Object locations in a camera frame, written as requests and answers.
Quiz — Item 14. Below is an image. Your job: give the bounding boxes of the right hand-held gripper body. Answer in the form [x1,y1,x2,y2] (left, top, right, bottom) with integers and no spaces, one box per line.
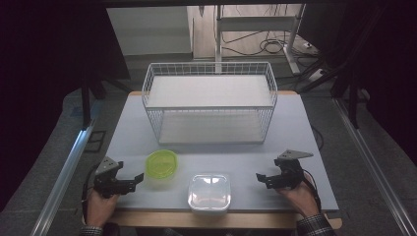
[273,148,315,190]

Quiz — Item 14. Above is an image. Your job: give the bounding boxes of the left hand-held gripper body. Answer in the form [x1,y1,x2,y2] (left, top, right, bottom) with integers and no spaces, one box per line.
[92,155,125,200]

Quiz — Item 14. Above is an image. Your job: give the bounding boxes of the green translucent bowl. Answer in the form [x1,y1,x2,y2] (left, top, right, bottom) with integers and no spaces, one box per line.
[145,148,179,181]

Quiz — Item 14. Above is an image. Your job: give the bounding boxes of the white square plastic container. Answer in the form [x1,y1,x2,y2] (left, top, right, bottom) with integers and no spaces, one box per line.
[187,173,232,216]

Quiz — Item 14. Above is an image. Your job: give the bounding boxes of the white wire shelf rack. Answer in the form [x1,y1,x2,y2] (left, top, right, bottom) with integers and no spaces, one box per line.
[141,61,279,147]

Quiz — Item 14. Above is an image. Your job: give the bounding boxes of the person's right hand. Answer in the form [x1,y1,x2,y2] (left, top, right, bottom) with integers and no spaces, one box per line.
[275,173,321,218]

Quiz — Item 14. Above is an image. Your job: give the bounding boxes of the person's left hand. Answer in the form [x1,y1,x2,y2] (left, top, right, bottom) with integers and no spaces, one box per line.
[86,188,121,228]

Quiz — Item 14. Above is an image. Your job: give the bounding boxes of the black stand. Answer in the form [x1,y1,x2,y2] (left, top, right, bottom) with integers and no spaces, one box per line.
[79,70,133,130]
[296,6,387,130]

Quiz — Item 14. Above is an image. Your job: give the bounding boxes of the white power strip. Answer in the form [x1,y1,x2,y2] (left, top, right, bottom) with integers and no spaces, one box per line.
[307,68,327,84]

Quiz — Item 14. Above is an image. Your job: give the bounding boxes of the white cabinet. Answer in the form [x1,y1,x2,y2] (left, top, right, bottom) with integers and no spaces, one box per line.
[105,6,194,57]

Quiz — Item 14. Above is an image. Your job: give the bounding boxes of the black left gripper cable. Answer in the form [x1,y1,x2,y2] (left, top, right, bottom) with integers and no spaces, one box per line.
[81,164,100,224]

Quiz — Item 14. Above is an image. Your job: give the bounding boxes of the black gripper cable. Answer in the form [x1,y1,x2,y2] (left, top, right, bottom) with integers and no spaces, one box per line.
[302,168,323,213]
[81,164,100,224]

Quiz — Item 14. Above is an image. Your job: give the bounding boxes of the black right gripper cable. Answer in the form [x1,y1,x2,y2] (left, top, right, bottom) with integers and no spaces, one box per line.
[302,168,323,213]

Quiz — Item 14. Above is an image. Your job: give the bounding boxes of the aluminium rail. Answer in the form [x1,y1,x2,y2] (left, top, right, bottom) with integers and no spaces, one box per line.
[331,97,417,236]
[30,120,99,236]

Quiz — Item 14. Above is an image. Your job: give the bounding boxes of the thin black table cable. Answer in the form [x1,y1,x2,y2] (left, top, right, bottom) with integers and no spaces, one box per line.
[310,125,326,152]

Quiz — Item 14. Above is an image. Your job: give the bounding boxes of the black floor cables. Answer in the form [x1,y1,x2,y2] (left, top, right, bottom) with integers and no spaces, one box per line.
[221,29,298,57]

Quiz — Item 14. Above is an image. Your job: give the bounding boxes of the white metal desk frame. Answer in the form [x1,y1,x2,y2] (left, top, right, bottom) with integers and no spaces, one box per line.
[214,3,307,77]

